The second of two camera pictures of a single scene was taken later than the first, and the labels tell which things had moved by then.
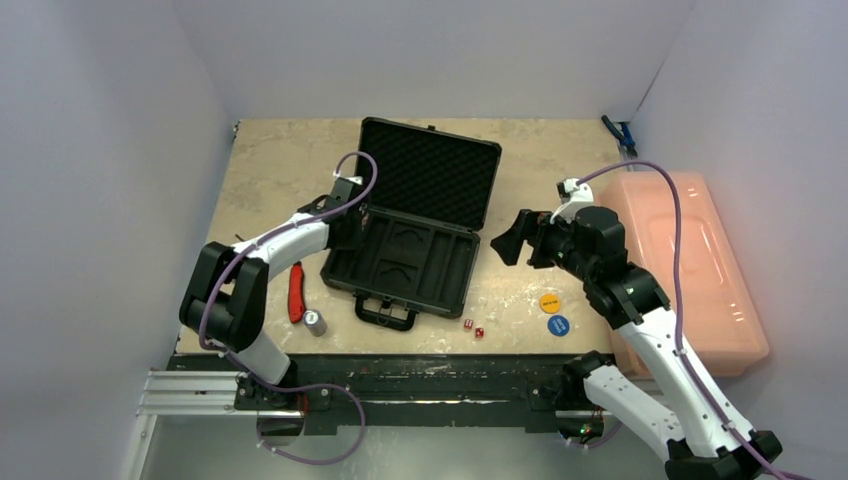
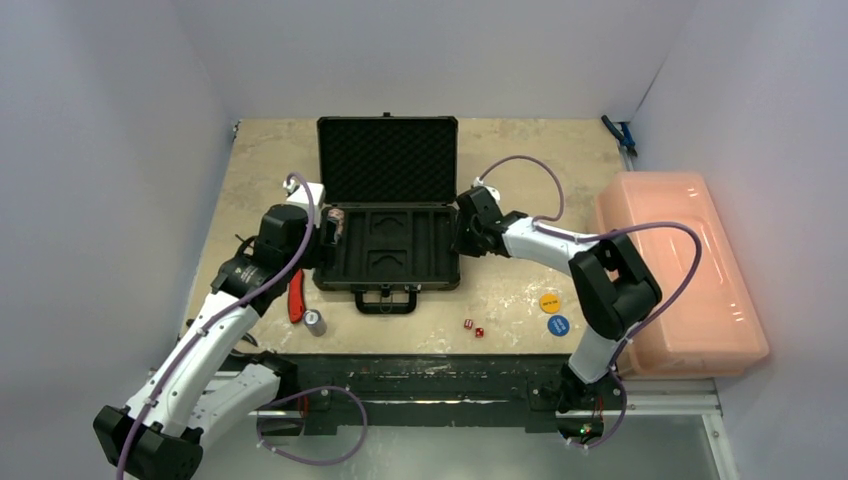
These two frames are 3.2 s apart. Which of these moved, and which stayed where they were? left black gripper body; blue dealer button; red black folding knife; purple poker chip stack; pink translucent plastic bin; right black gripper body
Moved: right black gripper body; left black gripper body
Stayed: purple poker chip stack; red black folding knife; pink translucent plastic bin; blue dealer button
